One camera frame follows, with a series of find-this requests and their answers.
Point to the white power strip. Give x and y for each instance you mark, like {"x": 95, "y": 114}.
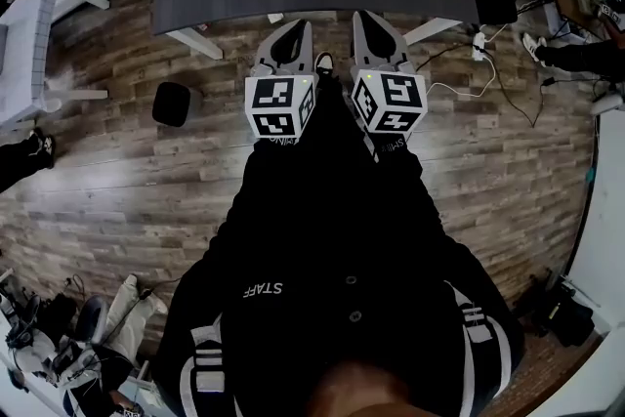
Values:
{"x": 478, "y": 47}

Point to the beige cloth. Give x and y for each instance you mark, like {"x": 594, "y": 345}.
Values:
{"x": 129, "y": 315}

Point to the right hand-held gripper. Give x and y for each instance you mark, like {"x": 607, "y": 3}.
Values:
{"x": 390, "y": 100}

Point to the person's black jacket torso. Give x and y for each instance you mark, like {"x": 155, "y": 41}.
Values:
{"x": 342, "y": 259}

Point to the person's white black shoe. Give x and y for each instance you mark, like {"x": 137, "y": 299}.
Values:
{"x": 324, "y": 62}

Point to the person's left forearm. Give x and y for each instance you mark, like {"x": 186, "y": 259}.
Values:
{"x": 266, "y": 190}

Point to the black bag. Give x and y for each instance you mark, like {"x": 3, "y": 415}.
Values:
{"x": 569, "y": 315}

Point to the white table leg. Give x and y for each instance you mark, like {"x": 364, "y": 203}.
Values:
{"x": 429, "y": 30}
{"x": 195, "y": 42}

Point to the small white paper scrap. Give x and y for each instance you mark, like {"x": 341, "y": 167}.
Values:
{"x": 275, "y": 18}

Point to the person's right forearm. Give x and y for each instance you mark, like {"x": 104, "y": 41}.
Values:
{"x": 405, "y": 190}

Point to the white shelf unit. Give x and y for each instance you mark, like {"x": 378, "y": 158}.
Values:
{"x": 29, "y": 54}

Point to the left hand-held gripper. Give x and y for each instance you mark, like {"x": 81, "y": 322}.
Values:
{"x": 273, "y": 105}

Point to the black trash bin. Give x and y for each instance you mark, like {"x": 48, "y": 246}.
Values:
{"x": 171, "y": 105}

